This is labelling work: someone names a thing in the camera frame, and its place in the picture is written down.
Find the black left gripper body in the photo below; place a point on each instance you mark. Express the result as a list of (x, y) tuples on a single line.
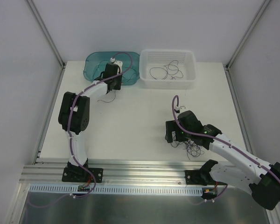
[(114, 83)]

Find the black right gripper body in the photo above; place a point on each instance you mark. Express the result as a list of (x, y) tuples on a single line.
[(169, 131)]

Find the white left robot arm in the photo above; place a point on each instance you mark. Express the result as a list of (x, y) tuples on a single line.
[(74, 117)]

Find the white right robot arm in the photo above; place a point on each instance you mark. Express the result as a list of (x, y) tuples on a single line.
[(256, 177)]

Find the teal plastic basin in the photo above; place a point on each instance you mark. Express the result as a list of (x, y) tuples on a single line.
[(95, 63)]

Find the white perforated plastic basket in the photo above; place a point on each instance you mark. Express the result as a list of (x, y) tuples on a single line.
[(168, 69)]

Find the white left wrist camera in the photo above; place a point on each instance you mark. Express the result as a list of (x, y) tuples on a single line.
[(117, 62)]

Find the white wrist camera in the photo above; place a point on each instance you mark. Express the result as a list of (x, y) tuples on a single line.
[(117, 62), (179, 109)]

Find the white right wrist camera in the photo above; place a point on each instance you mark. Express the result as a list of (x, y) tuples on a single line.
[(179, 109)]

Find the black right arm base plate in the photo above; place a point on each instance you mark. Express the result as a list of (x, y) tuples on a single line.
[(197, 177)]

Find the aluminium frame post left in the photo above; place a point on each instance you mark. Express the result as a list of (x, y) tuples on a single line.
[(36, 14)]

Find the aluminium frame post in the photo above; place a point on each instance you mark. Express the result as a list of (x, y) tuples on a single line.
[(36, 14), (254, 22)]

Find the white slotted cable duct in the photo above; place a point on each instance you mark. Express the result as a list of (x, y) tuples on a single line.
[(117, 189)]

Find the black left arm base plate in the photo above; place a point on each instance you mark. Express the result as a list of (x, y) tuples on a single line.
[(77, 174)]

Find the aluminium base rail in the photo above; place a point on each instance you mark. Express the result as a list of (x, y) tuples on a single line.
[(116, 172)]

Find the aluminium frame post right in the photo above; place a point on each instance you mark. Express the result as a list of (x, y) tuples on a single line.
[(254, 22)]

